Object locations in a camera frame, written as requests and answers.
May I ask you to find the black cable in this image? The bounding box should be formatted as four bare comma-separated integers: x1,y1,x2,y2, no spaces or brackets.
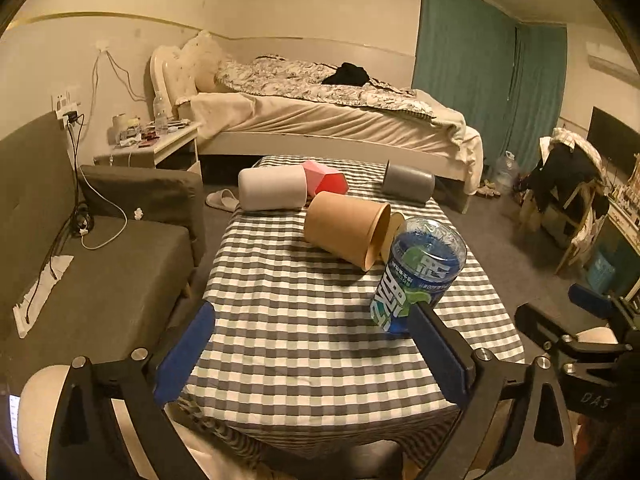
14,112,93,311

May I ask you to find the cream pillow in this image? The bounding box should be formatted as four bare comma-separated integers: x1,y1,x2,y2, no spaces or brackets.
177,30,226,95

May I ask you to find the patterned blanket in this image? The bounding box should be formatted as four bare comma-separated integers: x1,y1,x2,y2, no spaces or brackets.
214,57,436,121

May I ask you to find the grey cylinder cup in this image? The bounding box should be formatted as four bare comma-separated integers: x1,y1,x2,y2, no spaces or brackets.
382,160,436,205

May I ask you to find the green curtain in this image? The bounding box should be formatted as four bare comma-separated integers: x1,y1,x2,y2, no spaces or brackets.
411,0,568,168

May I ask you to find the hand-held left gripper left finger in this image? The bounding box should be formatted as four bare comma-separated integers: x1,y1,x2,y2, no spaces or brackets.
46,302,217,480

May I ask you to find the black cloth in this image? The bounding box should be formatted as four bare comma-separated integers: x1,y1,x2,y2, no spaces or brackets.
321,62,370,86

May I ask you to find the black television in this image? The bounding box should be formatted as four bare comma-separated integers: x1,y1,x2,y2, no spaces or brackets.
586,106,640,177

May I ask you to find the brown paper cup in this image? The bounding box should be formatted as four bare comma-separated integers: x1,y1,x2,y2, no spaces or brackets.
304,191,392,272

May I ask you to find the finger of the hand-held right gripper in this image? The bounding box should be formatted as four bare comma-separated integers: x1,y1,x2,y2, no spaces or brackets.
569,283,640,326
515,302,626,361

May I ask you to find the pink faceted cup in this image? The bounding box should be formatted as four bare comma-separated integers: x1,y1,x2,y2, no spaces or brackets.
301,159,349,196

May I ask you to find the white round stool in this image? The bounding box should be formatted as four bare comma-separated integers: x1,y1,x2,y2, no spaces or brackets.
19,364,166,480

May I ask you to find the white bed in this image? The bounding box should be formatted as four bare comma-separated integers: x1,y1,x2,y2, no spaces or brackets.
150,30,485,213

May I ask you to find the white air conditioner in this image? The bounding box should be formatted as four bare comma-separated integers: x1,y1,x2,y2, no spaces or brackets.
586,41,640,81

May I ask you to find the blue labelled plastic bottle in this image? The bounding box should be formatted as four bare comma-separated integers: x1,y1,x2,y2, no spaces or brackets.
370,217,468,336

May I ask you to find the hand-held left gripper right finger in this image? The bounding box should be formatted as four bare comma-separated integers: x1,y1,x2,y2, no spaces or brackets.
407,302,577,480

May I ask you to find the wooden chair with clothes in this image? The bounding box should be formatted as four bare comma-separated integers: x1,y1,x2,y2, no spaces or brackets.
517,127,613,276

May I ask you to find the grey checkered tablecloth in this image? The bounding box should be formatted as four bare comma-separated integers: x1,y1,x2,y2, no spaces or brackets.
177,155,526,466

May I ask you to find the wall power socket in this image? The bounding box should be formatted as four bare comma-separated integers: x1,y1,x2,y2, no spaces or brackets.
51,88,83,121

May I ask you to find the beige slipper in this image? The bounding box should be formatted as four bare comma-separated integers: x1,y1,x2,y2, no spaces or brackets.
206,189,242,211

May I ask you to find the white nightstand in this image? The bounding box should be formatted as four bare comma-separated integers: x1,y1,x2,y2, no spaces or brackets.
94,122,203,181

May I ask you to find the white cylinder cup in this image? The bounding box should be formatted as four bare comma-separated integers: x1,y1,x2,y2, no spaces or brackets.
238,166,307,212

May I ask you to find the clear water bottle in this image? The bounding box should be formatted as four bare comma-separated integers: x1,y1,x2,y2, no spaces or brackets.
153,91,167,136

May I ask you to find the white cable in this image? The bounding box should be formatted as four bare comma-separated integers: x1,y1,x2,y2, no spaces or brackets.
75,50,151,251

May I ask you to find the grey sofa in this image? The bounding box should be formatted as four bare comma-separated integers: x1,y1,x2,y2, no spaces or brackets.
0,110,207,401

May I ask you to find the large water jug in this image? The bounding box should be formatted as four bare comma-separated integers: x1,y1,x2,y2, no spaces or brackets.
494,151,517,196

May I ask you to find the blue bin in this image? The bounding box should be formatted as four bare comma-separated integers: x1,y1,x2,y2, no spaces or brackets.
586,251,617,295

